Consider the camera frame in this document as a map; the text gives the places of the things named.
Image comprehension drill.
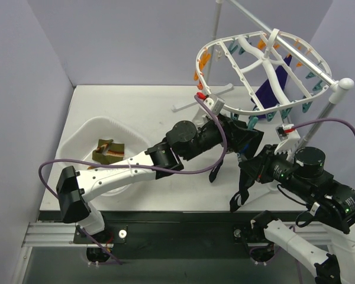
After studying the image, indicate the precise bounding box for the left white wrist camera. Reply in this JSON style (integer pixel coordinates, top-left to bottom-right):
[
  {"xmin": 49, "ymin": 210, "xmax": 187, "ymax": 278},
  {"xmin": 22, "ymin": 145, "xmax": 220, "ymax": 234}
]
[{"xmin": 196, "ymin": 92, "xmax": 225, "ymax": 115}]

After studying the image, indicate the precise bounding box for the white round clip hanger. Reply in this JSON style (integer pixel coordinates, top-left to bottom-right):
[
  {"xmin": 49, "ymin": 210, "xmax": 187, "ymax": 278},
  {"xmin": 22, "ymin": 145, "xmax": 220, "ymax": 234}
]
[{"xmin": 193, "ymin": 40, "xmax": 320, "ymax": 115}]

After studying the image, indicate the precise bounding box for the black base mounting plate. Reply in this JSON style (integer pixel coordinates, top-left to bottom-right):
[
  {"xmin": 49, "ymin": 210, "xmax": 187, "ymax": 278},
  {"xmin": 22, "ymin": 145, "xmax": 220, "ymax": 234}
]
[{"xmin": 73, "ymin": 211, "xmax": 273, "ymax": 261}]

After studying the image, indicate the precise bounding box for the white plastic basket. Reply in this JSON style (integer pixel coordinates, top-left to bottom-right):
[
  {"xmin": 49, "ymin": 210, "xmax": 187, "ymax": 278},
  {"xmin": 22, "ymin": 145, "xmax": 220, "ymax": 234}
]
[{"xmin": 56, "ymin": 117, "xmax": 150, "ymax": 198}]

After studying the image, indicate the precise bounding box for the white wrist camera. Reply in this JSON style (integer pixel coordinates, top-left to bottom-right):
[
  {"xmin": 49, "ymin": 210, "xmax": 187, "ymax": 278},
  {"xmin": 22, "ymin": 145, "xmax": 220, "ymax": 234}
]
[
  {"xmin": 275, "ymin": 124, "xmax": 301, "ymax": 161},
  {"xmin": 196, "ymin": 92, "xmax": 225, "ymax": 115}
]

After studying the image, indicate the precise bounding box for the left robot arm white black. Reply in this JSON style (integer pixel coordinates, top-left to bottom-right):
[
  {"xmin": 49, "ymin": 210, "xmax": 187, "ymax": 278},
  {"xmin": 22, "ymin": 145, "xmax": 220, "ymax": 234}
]
[{"xmin": 56, "ymin": 115, "xmax": 263, "ymax": 243}]

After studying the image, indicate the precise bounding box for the purple sock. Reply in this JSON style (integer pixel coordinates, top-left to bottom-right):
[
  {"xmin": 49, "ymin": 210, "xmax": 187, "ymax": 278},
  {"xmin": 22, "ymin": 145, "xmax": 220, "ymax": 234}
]
[{"xmin": 256, "ymin": 66, "xmax": 288, "ymax": 108}]

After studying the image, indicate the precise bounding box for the silver white drying rack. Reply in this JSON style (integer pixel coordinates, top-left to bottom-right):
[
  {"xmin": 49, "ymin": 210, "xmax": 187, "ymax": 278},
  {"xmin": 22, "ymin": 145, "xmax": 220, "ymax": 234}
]
[{"xmin": 170, "ymin": 0, "xmax": 355, "ymax": 208}]

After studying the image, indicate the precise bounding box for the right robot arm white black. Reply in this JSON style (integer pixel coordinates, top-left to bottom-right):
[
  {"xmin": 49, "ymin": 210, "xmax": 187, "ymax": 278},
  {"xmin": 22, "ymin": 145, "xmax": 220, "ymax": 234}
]
[{"xmin": 239, "ymin": 145, "xmax": 355, "ymax": 283}]

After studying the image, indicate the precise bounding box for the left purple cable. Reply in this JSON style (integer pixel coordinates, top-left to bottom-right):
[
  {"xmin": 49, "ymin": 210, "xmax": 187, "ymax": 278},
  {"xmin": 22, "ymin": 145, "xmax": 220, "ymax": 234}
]
[{"xmin": 38, "ymin": 97, "xmax": 228, "ymax": 196}]

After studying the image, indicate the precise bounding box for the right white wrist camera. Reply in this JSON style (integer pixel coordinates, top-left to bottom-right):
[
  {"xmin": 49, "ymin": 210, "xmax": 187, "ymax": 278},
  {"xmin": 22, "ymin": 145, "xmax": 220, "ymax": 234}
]
[{"xmin": 275, "ymin": 124, "xmax": 301, "ymax": 161}]

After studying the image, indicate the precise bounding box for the black blue sock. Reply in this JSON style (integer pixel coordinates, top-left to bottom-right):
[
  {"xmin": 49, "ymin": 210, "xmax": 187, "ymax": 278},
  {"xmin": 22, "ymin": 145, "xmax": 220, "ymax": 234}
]
[
  {"xmin": 229, "ymin": 145, "xmax": 254, "ymax": 212},
  {"xmin": 208, "ymin": 159, "xmax": 224, "ymax": 183}
]

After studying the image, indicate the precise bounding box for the aluminium rail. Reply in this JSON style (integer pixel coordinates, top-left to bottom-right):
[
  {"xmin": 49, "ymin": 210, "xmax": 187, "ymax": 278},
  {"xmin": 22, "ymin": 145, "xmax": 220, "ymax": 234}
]
[{"xmin": 22, "ymin": 221, "xmax": 78, "ymax": 248}]

